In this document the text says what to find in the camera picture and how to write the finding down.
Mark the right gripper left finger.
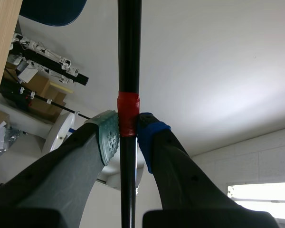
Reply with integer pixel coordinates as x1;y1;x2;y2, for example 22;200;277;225
0;110;121;228

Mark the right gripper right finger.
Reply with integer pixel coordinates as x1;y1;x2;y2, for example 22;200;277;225
135;112;280;228

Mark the long black rod red band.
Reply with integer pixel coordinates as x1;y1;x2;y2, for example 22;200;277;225
116;0;143;228

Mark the round white plate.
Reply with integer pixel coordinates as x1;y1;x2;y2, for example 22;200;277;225
42;112;77;154

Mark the brown cardboard box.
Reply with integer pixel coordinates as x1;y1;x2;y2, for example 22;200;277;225
2;68;67;123

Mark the light wooden desk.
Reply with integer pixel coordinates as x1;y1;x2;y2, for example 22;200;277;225
0;0;23;122

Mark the dark blue chair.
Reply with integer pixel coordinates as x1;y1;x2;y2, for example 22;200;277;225
19;0;88;26

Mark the thin black metal rail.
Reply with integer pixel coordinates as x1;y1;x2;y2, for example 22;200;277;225
0;85;93;119

